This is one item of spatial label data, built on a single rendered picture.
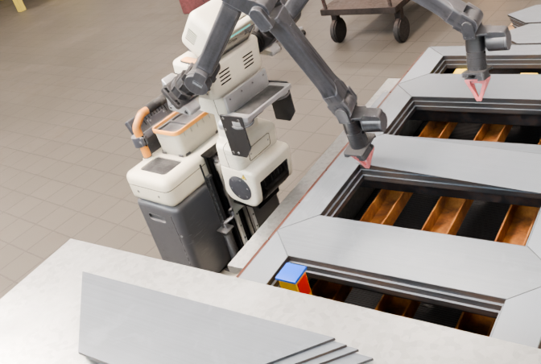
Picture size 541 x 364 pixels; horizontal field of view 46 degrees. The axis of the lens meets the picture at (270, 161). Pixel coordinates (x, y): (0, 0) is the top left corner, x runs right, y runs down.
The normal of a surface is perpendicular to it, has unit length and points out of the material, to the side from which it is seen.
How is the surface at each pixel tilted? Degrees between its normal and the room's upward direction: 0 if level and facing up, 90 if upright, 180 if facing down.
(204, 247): 90
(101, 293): 0
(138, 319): 0
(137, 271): 0
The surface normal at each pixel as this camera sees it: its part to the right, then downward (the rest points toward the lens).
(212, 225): 0.76, 0.14
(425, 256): -0.26, -0.84
